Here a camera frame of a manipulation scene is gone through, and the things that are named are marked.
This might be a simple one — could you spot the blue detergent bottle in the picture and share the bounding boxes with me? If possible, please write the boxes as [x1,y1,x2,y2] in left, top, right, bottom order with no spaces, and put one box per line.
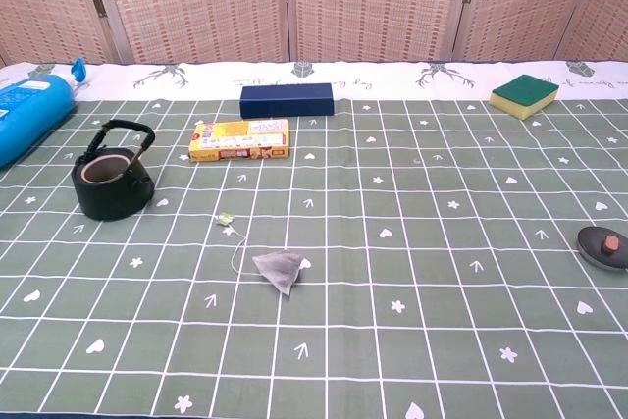
[0,56,88,170]

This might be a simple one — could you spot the black round disc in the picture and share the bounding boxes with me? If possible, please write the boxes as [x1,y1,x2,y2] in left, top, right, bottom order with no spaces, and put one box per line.
[576,225,628,271]

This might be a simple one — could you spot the green yellow sponge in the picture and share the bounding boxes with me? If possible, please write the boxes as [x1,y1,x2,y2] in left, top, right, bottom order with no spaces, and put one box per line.
[489,74,560,122]

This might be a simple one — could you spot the yellow snack box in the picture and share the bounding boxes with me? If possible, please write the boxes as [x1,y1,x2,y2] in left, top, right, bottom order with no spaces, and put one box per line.
[188,118,290,163]

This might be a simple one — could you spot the navy blue rectangular box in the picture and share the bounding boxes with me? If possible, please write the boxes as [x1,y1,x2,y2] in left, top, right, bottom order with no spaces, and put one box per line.
[238,82,336,120]

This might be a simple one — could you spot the black cast iron teapot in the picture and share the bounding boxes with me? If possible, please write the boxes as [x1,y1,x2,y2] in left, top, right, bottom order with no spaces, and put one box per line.
[72,119,157,222]

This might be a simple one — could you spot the green checked tablecloth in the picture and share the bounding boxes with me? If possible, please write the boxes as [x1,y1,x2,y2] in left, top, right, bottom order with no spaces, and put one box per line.
[0,59,628,419]

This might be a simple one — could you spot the grey pyramid tea bag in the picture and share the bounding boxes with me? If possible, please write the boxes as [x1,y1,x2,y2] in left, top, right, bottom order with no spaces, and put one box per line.
[216,211,312,297]

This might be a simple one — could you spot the woven bamboo folding screen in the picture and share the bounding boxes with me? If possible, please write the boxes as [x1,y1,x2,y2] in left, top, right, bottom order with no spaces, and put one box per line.
[0,0,628,67]

